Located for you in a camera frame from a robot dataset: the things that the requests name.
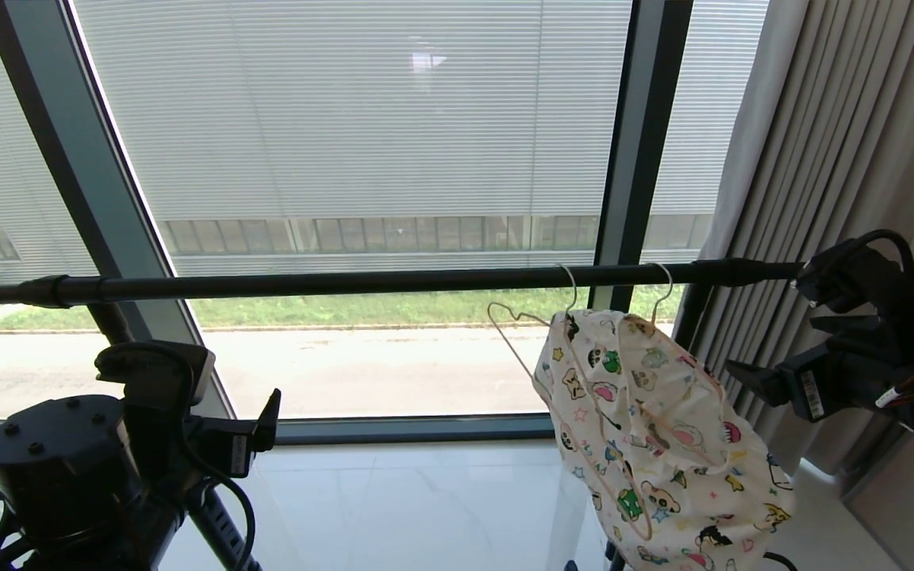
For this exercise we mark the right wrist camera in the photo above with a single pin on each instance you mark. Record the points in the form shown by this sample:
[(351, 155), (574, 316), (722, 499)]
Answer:
[(846, 277)]

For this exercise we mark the black clothes rack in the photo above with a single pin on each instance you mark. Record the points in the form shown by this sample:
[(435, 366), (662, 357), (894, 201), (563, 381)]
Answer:
[(346, 281)]

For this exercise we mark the beige curtain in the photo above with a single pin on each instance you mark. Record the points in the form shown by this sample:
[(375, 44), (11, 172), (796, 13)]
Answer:
[(838, 119)]

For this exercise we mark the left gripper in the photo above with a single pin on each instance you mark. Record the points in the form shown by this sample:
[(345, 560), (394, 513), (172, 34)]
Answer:
[(227, 448)]

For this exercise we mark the pink clothes hanger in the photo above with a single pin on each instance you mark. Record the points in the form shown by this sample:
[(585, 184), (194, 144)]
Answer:
[(670, 287), (514, 346)]

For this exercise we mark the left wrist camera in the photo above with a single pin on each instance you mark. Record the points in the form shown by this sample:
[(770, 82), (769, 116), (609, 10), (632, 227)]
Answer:
[(155, 373)]

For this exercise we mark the window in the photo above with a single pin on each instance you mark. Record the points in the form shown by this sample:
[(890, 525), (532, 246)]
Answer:
[(346, 119)]

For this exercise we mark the cream printed garment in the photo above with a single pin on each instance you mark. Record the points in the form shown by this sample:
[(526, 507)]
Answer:
[(663, 444)]

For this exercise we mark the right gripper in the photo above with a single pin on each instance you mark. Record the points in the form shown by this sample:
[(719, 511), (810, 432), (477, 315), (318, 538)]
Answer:
[(862, 373)]

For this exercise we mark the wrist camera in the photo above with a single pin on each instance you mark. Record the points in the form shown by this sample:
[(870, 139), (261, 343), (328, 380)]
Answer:
[(155, 373), (846, 277)]

